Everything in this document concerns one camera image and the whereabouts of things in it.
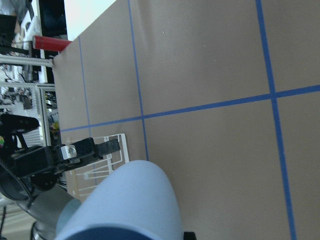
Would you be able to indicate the brown paper table cover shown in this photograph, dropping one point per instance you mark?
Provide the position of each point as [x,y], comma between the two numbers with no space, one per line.
[223,95]

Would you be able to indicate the white wire cup rack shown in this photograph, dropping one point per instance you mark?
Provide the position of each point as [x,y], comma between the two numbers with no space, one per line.
[80,182]

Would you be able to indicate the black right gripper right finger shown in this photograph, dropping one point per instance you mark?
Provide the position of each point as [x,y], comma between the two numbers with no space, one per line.
[189,235]

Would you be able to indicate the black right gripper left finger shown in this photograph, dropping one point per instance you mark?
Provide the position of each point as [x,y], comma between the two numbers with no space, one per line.
[107,147]

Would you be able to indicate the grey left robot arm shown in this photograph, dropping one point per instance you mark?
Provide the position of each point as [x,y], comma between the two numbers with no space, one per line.
[29,177]

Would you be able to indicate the light blue plastic cup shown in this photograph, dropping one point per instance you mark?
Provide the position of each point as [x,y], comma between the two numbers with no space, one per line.
[136,202]

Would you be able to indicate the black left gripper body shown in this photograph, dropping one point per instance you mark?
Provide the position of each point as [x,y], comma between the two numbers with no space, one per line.
[48,159]

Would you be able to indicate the red cylinder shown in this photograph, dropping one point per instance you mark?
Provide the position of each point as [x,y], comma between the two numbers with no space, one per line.
[49,43]

